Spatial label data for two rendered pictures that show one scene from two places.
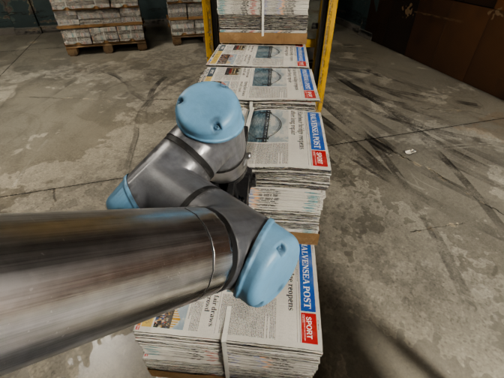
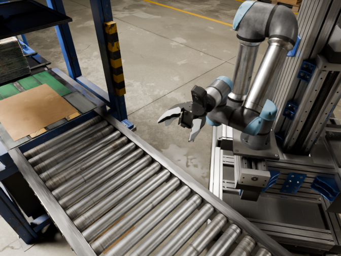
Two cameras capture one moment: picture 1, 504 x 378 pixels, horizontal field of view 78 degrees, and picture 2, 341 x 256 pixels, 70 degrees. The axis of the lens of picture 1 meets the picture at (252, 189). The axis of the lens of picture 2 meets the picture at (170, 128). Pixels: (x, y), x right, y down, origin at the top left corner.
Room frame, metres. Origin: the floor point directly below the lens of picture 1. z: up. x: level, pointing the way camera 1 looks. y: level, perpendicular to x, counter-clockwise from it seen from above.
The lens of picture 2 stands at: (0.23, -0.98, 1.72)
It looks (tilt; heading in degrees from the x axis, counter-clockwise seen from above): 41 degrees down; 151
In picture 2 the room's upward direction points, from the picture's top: straight up
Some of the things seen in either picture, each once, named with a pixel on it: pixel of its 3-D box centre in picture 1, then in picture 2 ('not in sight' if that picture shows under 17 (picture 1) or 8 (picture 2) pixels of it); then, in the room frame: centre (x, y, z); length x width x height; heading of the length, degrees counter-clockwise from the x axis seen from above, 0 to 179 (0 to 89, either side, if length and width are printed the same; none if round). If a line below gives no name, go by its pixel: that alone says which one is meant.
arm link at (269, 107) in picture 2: not in sight; (261, 114); (-0.37, -0.15, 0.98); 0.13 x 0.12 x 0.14; 26
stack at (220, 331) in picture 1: (250, 247); not in sight; (0.86, 0.00, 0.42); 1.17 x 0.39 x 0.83; 175
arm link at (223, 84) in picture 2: not in sight; (218, 90); (-0.37, -0.44, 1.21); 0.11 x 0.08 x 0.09; 116
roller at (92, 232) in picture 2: not in sight; (130, 202); (-0.36, -0.85, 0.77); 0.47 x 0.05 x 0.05; 106
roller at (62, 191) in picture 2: not in sight; (98, 168); (-0.61, -0.92, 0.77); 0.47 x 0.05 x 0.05; 106
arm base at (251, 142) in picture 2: not in sight; (257, 132); (-0.36, -0.14, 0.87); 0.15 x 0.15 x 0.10
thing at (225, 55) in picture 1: (259, 55); not in sight; (1.28, -0.03, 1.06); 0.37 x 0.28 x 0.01; 85
